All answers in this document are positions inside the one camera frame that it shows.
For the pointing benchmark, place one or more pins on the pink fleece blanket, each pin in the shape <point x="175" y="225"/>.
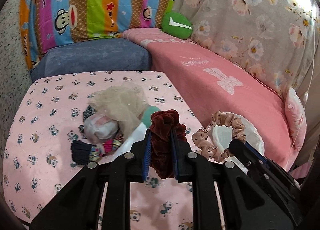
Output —
<point x="208" y="83"/>

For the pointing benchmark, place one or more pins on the small pink floral pillow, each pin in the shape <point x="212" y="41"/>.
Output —
<point x="296" y="118"/>

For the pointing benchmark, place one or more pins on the green round plush cushion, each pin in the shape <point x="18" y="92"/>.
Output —
<point x="176" y="25"/>

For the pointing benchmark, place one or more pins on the teal green pouch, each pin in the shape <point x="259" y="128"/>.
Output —
<point x="145" y="117"/>

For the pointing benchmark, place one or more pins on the dark red velvet scrunchie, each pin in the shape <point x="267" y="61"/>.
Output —
<point x="162" y="122"/>

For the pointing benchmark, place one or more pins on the pink dotted scrunchie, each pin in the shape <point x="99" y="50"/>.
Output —
<point x="207" y="140"/>

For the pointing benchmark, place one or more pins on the black white leopard scrunchie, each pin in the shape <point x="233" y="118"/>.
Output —
<point x="89" y="111"/>

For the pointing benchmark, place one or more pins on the white printed paper bag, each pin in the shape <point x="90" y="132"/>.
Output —
<point x="136" y="136"/>

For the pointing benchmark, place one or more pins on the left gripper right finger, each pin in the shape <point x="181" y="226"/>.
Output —
<point x="224" y="197"/>

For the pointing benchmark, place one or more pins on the white bag lined trash bin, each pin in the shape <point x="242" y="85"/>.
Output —
<point x="225" y="134"/>

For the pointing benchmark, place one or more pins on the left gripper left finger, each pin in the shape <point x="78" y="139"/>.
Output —
<point x="98" y="196"/>

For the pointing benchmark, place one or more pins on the beige tulle fabric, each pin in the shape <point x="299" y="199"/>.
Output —
<point x="124" y="103"/>

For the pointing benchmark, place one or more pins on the grey floral duvet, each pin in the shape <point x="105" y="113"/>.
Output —
<point x="273" y="40"/>

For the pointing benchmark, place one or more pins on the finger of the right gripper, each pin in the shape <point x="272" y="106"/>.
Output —
<point x="275" y="182"/>

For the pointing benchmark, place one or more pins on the blue velvet cushion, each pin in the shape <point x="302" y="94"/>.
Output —
<point x="107" y="54"/>

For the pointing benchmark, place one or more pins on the navy striped hair bow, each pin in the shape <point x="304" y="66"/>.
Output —
<point x="83" y="153"/>

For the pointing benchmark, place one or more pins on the colourful monkey print pillow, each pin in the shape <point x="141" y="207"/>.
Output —
<point x="46" y="24"/>

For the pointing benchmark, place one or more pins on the white crumpled plastic bag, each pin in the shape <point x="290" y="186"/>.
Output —
<point x="98" y="128"/>

